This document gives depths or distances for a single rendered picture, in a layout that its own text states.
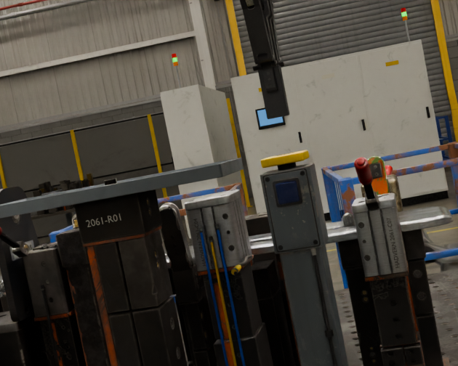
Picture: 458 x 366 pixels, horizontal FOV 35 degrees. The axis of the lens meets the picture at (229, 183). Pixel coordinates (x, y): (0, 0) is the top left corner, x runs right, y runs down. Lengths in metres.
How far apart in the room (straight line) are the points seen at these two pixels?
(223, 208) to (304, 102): 8.08
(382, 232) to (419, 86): 8.27
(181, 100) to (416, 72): 2.94
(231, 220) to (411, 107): 8.25
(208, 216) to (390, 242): 0.29
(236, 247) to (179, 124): 8.14
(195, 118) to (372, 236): 8.16
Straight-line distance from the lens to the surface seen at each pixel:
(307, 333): 1.03
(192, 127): 9.27
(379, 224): 1.15
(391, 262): 1.16
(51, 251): 1.25
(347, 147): 9.26
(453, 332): 1.67
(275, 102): 1.01
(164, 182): 0.99
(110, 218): 1.06
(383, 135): 9.31
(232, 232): 1.18
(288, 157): 0.99
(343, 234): 1.27
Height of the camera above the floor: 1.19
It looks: 3 degrees down
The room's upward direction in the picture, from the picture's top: 11 degrees counter-clockwise
